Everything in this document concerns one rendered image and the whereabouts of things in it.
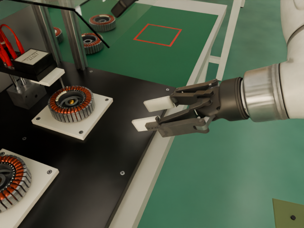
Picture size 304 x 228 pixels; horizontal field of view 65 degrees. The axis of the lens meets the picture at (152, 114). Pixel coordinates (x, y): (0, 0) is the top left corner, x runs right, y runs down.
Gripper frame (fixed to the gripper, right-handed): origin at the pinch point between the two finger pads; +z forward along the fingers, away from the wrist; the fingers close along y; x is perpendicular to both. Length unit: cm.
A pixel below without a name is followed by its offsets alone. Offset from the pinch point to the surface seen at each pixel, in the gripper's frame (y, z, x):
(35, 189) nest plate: -22.0, 16.5, 2.7
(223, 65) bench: 137, 27, -63
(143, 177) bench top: -10.1, 3.0, -9.1
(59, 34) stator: 34, 47, 21
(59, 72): 1.6, 19.3, 15.7
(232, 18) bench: 137, 10, -30
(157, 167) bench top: -6.7, 1.4, -10.1
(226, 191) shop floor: 39, 17, -87
